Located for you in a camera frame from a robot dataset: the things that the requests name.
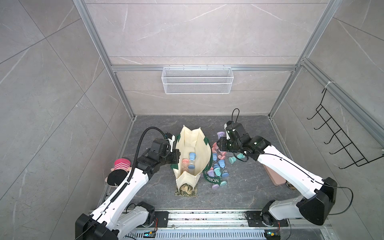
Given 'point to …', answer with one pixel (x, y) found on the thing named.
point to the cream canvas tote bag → (195, 158)
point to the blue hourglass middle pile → (221, 163)
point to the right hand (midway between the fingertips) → (221, 143)
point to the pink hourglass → (185, 162)
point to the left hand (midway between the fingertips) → (182, 151)
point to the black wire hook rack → (330, 125)
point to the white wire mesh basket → (197, 80)
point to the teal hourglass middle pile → (217, 171)
